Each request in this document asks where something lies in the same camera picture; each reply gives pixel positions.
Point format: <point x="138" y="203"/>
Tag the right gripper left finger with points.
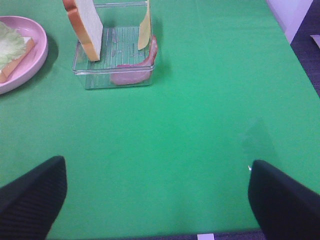
<point x="30" y="204"/>

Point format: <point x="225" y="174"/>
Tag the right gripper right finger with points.
<point x="284" y="208"/>

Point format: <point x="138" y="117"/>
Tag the toy bread slice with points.
<point x="10" y="67"/>
<point x="87" y="26"/>

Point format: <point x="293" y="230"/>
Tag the toy lettuce leaf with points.
<point x="12" y="45"/>

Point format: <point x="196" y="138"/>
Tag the toy bacon strip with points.
<point x="135" y="76"/>

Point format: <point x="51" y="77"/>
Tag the white paper label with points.
<point x="205" y="236"/>

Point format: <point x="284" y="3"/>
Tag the green tablecloth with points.
<point x="172" y="157"/>

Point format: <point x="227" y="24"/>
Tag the pink round plate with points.
<point x="34" y="60"/>

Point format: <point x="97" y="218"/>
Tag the right clear plastic tray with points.
<point x="121" y="22"/>

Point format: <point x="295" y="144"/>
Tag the yellow toy cheese slice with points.
<point x="145" y="29"/>

